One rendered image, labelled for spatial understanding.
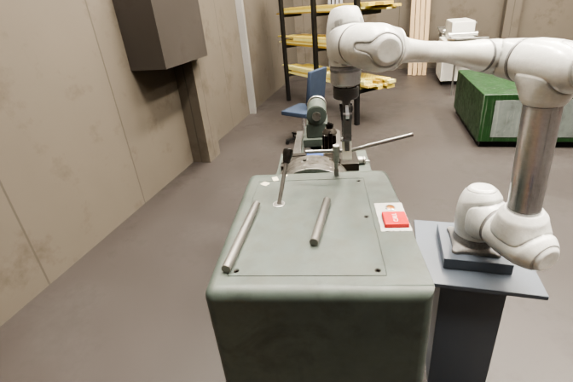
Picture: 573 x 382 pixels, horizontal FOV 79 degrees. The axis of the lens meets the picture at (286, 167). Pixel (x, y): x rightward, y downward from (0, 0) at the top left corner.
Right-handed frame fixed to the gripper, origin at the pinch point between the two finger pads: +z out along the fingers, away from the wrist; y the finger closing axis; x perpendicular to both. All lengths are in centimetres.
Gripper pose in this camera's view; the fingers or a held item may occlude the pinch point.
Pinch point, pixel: (346, 148)
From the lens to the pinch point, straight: 113.3
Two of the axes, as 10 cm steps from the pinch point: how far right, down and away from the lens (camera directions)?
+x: -9.9, 0.4, 1.1
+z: 0.9, 9.0, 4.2
